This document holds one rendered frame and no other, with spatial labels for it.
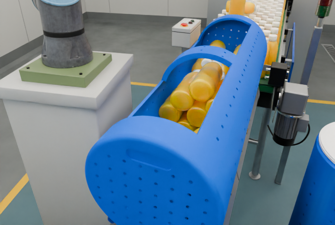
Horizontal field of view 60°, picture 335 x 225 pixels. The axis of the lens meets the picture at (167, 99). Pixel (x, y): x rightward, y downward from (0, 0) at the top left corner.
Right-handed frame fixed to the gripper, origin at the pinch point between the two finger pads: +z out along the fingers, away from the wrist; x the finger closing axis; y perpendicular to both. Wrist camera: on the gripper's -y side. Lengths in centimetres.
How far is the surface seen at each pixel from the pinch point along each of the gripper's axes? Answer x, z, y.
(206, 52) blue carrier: 2, 9, 63
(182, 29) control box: -25.7, 22.3, 0.9
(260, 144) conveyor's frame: 23, 101, -25
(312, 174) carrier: 36, 38, 69
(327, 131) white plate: 38, 28, 60
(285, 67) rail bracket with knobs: 25.7, 31.5, 8.5
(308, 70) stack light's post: 39, 44, -25
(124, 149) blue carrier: -1, 13, 105
